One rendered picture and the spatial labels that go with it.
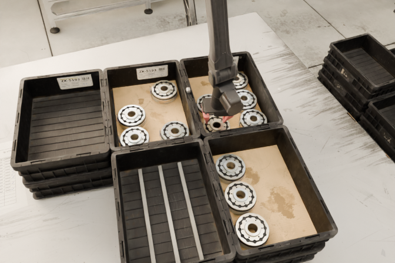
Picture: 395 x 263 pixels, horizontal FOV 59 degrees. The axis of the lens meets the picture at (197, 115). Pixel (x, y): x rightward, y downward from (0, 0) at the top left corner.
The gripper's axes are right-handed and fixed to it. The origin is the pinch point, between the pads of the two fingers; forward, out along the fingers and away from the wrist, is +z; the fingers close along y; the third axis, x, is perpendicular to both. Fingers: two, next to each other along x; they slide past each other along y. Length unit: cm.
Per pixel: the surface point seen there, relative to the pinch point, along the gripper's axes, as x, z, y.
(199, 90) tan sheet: 21.0, 5.6, -2.0
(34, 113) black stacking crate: 15, 9, -66
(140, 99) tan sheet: 18.2, 6.7, -26.1
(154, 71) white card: 27.2, 0.1, -19.9
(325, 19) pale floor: 178, 83, 149
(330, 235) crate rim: -47, -6, 23
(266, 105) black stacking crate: 4.9, -1.6, 20.7
